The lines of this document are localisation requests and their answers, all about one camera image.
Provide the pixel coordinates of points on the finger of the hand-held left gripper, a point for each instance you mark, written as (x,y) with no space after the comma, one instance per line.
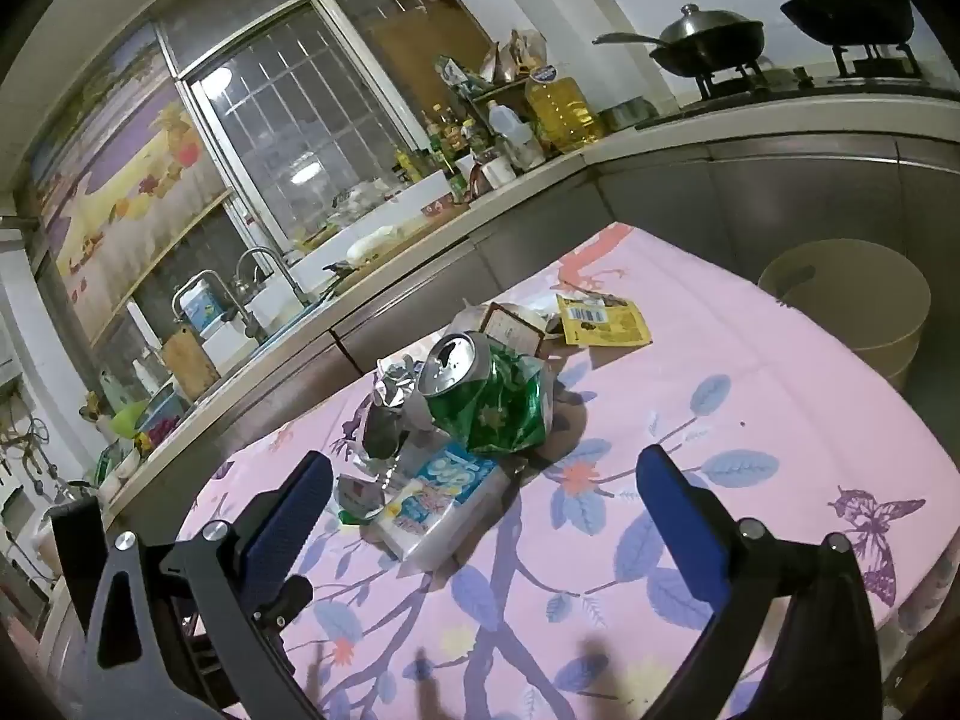
(75,547)

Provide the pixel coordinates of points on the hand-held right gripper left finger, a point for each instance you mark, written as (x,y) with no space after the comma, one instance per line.
(285,532)

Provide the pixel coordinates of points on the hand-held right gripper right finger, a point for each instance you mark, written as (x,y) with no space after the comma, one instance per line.
(675,510)

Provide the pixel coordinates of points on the small plastic jelly cup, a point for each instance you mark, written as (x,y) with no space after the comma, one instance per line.
(360,495)

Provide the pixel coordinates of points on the blue white tissue packet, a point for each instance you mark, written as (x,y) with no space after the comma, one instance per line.
(442,495)

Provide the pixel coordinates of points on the yellow snack packet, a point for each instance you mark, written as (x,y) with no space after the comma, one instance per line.
(607,326)

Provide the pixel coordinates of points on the crushed green can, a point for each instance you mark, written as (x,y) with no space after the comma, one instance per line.
(495,405)

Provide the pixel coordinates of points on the small brown box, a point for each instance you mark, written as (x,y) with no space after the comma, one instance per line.
(514,330)

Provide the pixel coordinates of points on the beige round bin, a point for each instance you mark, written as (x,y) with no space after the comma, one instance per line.
(885,345)

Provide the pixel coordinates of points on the green plastic bowl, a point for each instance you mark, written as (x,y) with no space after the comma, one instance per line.
(129,420)

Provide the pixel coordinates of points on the pink floral tablecloth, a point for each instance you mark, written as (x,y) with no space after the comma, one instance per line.
(750,360)

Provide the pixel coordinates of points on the wooden cutting board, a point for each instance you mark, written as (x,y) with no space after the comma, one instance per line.
(189,364)

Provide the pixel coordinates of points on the blue label tub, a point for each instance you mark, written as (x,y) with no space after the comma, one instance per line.
(201,307)

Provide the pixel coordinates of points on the curved steel faucet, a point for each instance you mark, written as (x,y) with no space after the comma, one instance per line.
(262,253)

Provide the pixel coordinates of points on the white radish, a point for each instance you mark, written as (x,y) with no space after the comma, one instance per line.
(379,240)

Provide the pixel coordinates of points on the grey kitchen cabinets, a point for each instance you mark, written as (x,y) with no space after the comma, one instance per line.
(787,195)

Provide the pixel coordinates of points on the white foam box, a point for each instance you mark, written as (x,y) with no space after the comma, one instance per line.
(397,210)

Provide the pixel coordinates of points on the white mug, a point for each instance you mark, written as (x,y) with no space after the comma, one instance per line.
(495,172)

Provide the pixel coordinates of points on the small steel pot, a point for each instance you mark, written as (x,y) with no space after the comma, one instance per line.
(626,116)

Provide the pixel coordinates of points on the barred window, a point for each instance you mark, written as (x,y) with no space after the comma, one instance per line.
(285,127)

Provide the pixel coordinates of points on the black gas stove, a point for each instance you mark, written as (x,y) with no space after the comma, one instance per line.
(720,106)

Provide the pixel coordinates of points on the large cooking oil bottle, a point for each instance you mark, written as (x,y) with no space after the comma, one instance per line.
(559,112)

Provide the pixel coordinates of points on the white plastic bottle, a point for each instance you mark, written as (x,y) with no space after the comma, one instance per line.
(510,127)

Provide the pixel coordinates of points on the row of sauce bottles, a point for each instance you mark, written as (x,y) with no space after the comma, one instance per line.
(442,142)

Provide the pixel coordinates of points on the steel wok with lid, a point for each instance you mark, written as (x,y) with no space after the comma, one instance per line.
(705,45)

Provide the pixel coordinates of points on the brown paper bags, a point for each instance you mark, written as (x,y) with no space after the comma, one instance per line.
(517,56)

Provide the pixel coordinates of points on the fruit print wall poster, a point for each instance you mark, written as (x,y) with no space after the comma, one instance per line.
(127,187)

